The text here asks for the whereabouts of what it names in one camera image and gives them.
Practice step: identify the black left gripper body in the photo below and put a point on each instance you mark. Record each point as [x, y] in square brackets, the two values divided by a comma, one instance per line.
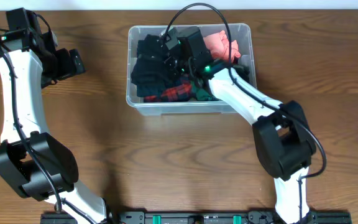
[66, 61]

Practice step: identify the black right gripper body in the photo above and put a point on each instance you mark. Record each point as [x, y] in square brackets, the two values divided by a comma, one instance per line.
[182, 63]

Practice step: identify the pink garment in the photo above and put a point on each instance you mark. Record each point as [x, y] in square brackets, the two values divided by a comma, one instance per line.
[218, 45]

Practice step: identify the dark green garment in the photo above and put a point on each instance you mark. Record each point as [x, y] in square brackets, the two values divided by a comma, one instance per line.
[201, 90]

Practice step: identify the red plaid flannel shirt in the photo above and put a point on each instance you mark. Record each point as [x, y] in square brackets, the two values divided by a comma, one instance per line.
[181, 91]

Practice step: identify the black garment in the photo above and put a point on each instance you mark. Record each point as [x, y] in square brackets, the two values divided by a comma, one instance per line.
[154, 65]

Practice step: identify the black shirt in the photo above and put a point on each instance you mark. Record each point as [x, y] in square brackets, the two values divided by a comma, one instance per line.
[150, 89]

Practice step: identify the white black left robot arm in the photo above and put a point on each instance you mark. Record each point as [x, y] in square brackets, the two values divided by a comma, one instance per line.
[32, 162]

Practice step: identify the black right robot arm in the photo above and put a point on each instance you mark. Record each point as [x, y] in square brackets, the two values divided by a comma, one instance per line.
[283, 140]

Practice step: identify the clear plastic storage container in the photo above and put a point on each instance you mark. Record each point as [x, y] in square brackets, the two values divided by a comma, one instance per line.
[240, 32]

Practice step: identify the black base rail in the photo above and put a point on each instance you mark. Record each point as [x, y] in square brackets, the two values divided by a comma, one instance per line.
[253, 217]

